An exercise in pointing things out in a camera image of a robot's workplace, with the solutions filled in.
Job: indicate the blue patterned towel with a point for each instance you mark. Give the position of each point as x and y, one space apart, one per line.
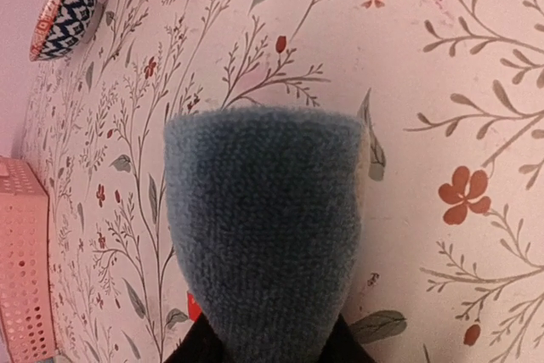
265 223

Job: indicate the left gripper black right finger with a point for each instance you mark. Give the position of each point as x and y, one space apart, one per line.
340 345

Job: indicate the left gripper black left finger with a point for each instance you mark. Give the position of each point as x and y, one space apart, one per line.
200 345

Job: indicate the pink perforated plastic basket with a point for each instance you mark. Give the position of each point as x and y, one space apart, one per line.
26 317

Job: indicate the red patterned bowl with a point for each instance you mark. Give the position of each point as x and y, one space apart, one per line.
61 26

